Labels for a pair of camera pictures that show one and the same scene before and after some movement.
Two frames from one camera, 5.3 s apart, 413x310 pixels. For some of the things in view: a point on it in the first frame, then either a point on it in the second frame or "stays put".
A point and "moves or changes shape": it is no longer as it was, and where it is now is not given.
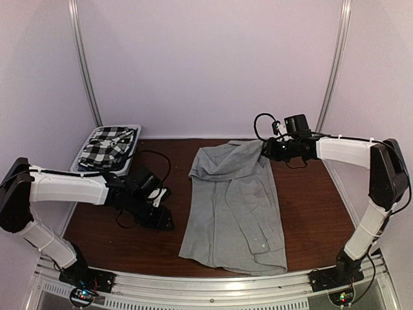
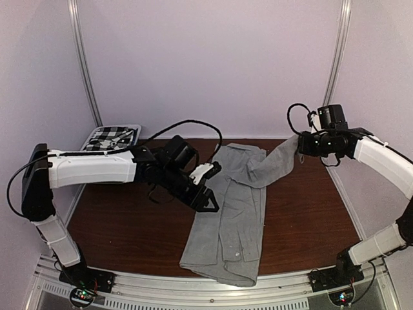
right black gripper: (270, 151) → (304, 146)
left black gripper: (160, 220) → (204, 195)
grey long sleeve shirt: (233, 219) moves or changes shape
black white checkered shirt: (106, 148) stays put
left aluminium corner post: (73, 9) stays put
